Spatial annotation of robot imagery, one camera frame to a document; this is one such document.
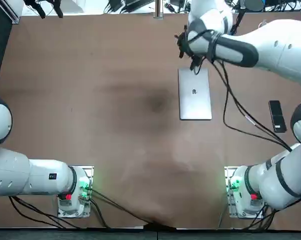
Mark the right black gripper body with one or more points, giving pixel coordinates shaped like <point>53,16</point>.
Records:
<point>182,45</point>

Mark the silver laptop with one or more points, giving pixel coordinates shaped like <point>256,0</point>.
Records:
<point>195,105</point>

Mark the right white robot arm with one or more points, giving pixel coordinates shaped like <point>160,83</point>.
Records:
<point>278,50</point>

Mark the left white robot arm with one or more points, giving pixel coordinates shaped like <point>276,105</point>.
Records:
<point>10,175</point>

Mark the black flat adapter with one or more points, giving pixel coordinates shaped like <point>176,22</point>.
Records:
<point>139,2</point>

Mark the grey power adapter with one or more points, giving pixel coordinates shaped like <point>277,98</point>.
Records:
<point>115,5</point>

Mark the black flip phone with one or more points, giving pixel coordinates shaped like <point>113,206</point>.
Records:
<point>277,116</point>

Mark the aluminium camera post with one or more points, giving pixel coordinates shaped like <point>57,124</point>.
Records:
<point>158,8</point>

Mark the aluminium frame rail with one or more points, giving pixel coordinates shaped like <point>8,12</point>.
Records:
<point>11,11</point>

